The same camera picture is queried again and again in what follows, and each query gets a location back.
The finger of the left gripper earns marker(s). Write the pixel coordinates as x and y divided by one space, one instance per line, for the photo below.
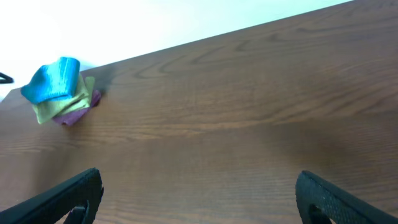
4 79

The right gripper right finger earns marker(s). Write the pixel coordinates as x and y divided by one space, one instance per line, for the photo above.
319 201

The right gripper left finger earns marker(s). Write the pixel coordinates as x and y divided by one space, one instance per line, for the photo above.
78 198

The blue microfiber cloth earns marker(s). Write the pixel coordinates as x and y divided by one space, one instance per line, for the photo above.
52 82

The green folded cloth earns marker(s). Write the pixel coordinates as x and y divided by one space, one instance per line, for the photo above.
47 110

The purple folded cloth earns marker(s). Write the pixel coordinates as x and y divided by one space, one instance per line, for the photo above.
72 117

